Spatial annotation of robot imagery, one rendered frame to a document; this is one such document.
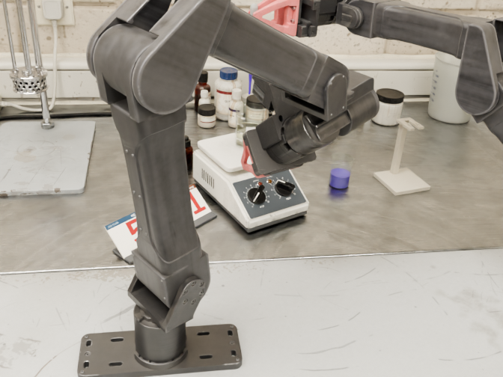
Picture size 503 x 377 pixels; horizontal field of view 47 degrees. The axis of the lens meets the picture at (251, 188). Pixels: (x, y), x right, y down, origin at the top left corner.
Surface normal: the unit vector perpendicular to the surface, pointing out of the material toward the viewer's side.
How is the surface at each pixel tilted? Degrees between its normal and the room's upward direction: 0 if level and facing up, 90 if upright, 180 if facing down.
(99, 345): 0
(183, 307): 90
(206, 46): 90
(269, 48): 87
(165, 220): 90
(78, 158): 0
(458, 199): 0
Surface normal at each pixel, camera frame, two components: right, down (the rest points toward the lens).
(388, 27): -0.65, 0.40
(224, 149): 0.05, -0.86
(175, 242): 0.61, 0.28
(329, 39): 0.15, 0.51
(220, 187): -0.84, 0.24
